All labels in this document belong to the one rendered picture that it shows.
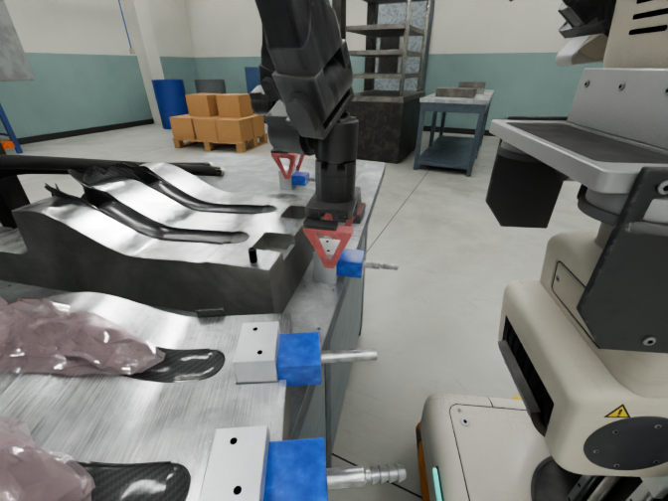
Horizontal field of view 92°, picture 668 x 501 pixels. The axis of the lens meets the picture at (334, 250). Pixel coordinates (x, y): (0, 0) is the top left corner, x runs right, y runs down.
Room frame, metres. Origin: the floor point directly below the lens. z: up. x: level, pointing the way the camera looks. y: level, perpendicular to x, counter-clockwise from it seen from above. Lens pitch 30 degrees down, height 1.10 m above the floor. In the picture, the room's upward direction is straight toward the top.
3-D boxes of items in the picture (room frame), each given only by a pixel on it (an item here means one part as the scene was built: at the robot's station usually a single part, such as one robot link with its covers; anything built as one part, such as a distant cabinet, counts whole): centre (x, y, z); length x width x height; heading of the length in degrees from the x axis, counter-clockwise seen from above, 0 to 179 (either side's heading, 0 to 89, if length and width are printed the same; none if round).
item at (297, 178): (0.90, 0.08, 0.83); 0.13 x 0.05 x 0.05; 77
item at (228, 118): (5.40, 1.79, 0.37); 1.20 x 0.82 x 0.74; 73
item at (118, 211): (0.50, 0.28, 0.92); 0.35 x 0.16 x 0.09; 77
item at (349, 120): (0.45, 0.00, 1.02); 0.07 x 0.06 x 0.07; 57
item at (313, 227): (0.43, 0.00, 0.89); 0.07 x 0.07 x 0.09; 80
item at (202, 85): (7.27, 2.47, 0.44); 0.59 x 0.59 x 0.88
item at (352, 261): (0.44, -0.04, 0.83); 0.13 x 0.05 x 0.05; 79
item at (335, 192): (0.45, 0.00, 0.96); 0.10 x 0.07 x 0.07; 170
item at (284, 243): (0.40, 0.08, 0.87); 0.05 x 0.05 x 0.04; 77
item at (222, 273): (0.51, 0.29, 0.87); 0.50 x 0.26 x 0.14; 77
